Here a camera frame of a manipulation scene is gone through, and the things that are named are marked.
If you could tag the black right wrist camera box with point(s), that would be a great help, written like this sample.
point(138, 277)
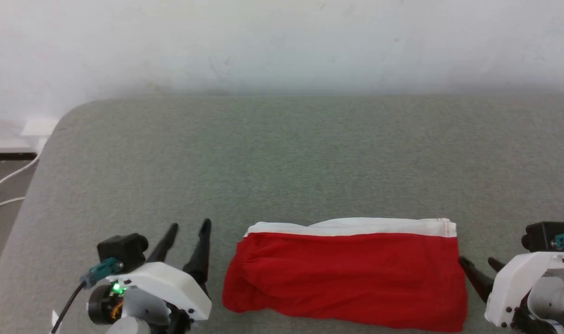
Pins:
point(541, 236)

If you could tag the white wall socket box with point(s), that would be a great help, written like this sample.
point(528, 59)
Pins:
point(39, 127)

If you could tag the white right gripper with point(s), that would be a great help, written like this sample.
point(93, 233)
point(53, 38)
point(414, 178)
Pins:
point(518, 283)

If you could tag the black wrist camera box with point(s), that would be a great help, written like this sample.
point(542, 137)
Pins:
point(541, 236)
point(121, 250)

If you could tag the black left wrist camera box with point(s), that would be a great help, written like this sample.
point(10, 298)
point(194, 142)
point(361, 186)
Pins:
point(121, 250)

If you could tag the red shorts with white waistband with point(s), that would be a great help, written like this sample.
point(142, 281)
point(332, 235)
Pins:
point(346, 278)

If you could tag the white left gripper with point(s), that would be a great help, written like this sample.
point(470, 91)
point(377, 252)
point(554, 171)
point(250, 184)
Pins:
point(165, 283)

